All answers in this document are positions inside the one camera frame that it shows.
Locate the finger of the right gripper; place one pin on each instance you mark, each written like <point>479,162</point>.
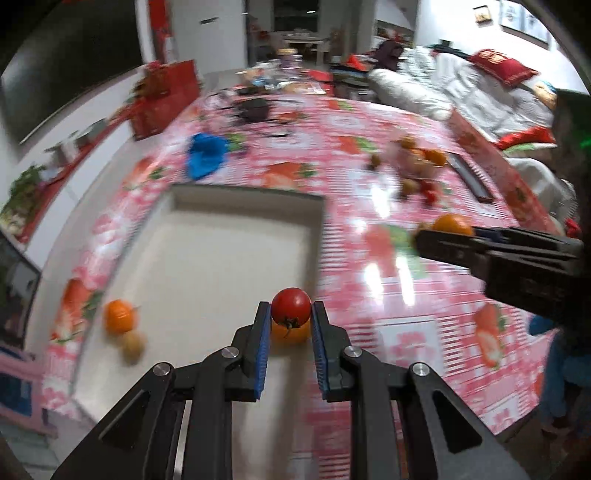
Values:
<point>466,251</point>
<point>519,238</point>

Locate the mandarin in tray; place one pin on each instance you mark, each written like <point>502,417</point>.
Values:
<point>119,317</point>

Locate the green potted plant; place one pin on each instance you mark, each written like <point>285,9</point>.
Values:
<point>24,200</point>

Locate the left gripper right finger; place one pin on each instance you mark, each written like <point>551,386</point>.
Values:
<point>405,422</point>

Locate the pink plastic stool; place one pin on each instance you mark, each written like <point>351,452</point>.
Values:
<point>21,391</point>

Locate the blue crumpled cloth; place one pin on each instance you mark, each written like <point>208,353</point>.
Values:
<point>206,154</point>

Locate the red cherry tomato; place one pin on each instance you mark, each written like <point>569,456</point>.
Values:
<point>430,192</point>
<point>291,307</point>

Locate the black television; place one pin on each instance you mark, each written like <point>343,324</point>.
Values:
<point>77,46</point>

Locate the green kiwi near bowl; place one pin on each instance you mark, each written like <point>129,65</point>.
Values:
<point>375,162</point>

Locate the white tv cabinet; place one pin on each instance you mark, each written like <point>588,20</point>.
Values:
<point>63,195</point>

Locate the strawberry pattern tablecloth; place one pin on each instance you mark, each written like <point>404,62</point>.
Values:
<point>393,303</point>

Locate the red embroidered cushion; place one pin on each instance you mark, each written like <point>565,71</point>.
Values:
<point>509,71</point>

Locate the red gift box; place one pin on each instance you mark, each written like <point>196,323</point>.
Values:
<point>161,95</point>

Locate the white sofa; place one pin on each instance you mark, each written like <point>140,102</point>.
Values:
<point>435,85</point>

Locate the brown-green kiwi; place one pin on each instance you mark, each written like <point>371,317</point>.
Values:
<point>409,187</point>

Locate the yellow-green kiwi in tray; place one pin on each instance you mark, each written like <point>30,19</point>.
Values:
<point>132,345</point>

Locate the clear glass fruit bowl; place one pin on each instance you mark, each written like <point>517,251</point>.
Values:
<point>413,162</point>

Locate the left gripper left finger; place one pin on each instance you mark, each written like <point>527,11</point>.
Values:
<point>177,421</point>

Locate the white rectangular tray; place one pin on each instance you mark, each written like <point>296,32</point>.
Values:
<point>197,269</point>

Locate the small orange kumquat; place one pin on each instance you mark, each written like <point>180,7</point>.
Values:
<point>454,224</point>

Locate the black power adapter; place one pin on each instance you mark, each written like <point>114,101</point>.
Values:
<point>253,110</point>

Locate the large orange mandarin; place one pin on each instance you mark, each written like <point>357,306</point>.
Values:
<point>282,336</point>

